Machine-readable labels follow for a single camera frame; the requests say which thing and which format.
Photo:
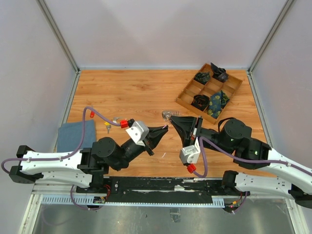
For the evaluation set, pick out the large keyring with yellow handle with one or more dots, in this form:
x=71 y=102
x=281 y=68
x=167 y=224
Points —
x=166 y=114

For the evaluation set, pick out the folded blue cloth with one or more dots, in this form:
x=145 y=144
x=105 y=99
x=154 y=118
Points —
x=69 y=136

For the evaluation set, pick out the dark rolled tie top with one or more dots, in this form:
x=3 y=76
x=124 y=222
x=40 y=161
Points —
x=219 y=73

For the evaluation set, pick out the wooden compartment tray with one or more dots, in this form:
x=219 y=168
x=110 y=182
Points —
x=211 y=87

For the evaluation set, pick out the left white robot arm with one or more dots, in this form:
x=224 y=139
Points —
x=86 y=167

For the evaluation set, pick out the green patterned rolled tie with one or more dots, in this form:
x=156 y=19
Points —
x=202 y=77

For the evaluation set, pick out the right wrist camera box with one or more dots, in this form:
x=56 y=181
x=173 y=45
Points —
x=189 y=154

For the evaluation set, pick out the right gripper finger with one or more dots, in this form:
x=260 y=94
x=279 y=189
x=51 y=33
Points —
x=182 y=119
x=184 y=130

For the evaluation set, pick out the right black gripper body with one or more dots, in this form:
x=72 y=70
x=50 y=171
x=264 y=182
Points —
x=201 y=132

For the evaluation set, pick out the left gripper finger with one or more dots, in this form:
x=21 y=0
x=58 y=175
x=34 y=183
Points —
x=158 y=131
x=153 y=141

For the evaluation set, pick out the black orange rolled tie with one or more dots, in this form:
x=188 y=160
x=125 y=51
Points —
x=200 y=102

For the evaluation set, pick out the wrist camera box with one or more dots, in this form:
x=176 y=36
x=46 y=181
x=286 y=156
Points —
x=138 y=132
x=189 y=154

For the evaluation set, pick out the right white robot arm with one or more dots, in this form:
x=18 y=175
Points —
x=234 y=139

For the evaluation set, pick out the blue yellow leaf tie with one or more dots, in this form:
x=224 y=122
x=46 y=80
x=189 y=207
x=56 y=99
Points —
x=217 y=102

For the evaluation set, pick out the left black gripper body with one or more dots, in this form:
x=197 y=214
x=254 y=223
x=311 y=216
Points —
x=130 y=154

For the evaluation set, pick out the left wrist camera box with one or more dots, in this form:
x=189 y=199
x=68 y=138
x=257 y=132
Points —
x=138 y=132

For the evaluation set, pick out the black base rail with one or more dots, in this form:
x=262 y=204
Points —
x=161 y=190

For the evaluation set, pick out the key with yellow tag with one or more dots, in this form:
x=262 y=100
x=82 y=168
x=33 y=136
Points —
x=108 y=127

